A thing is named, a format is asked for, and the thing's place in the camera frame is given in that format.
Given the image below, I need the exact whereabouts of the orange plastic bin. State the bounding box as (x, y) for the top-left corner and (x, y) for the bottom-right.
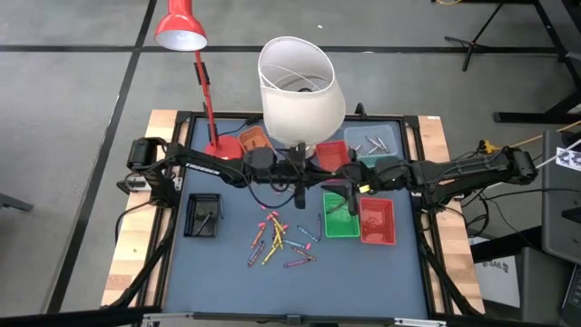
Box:
(237, 125), (273, 154)

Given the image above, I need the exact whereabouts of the black table frame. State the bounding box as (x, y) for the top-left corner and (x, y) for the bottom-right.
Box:
(135, 110), (455, 327)

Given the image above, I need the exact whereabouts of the red slotted plastic basket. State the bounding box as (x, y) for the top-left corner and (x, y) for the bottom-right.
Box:
(359, 196), (397, 246)
(315, 139), (353, 173)

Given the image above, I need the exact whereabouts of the black desk foot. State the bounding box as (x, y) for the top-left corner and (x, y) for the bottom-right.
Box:
(469, 225), (546, 264)

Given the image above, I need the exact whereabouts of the clear plastic bin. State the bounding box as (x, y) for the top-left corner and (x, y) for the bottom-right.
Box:
(343, 124), (399, 159)

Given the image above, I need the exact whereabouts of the green slotted plastic basket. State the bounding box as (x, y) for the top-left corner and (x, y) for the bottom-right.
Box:
(322, 192), (362, 239)

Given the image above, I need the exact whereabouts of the black tripod stand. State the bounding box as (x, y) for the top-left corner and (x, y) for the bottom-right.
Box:
(443, 0), (581, 74)

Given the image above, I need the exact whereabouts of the red desk lamp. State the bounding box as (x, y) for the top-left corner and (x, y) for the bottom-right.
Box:
(153, 0), (245, 161)

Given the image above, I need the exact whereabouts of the white cable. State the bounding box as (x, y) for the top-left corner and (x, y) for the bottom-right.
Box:
(535, 138), (581, 170)

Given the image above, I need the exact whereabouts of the teal plastic bin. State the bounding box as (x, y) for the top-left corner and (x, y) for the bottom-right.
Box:
(360, 154), (396, 169)

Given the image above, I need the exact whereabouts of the white shade silver table lamp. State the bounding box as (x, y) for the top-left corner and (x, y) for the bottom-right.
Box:
(257, 35), (347, 161)

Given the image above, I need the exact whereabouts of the black floor cable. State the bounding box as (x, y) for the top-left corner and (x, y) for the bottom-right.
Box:
(480, 186), (581, 202)

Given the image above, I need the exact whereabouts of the grey desk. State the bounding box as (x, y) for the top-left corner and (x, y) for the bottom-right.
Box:
(542, 129), (581, 265)

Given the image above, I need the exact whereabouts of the black lamp cord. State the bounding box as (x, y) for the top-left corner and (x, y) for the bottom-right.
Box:
(216, 114), (263, 138)

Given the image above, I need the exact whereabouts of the black keyboard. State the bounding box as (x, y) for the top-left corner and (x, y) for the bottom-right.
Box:
(560, 264), (581, 322)

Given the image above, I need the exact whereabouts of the violet crayon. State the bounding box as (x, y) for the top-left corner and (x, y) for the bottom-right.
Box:
(246, 240), (266, 269)

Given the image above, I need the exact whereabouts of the white box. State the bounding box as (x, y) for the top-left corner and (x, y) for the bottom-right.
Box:
(471, 253), (523, 310)

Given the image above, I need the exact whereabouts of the black mesh basket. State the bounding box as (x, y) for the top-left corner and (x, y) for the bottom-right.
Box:
(182, 193), (222, 238)

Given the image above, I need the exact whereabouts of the black desk leg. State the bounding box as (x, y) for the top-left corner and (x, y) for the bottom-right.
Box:
(493, 85), (581, 124)

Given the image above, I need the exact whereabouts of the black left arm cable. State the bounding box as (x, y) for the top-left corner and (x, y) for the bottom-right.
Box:
(247, 181), (296, 211)

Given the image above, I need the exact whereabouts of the black chair leg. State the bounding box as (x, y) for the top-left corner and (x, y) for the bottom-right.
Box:
(0, 193), (35, 213)

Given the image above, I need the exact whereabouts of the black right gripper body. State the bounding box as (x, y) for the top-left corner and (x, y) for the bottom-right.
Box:
(338, 147), (381, 217)

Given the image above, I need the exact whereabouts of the silver corner bracket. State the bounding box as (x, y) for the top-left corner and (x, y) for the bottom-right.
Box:
(393, 316), (448, 327)
(141, 311), (195, 326)

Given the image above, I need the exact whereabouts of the yellow extension cable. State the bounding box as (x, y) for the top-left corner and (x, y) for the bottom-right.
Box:
(479, 120), (581, 154)

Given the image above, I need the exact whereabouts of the printed marker paper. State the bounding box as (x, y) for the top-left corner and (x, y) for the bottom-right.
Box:
(556, 146), (581, 173)

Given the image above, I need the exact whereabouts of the wooden side board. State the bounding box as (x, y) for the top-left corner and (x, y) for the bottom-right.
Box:
(100, 108), (179, 308)
(416, 114), (486, 315)

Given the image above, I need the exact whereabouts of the red-brown crayon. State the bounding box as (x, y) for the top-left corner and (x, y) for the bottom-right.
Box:
(290, 246), (318, 263)

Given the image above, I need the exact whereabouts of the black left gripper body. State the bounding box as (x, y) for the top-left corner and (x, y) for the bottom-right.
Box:
(271, 143), (321, 210)

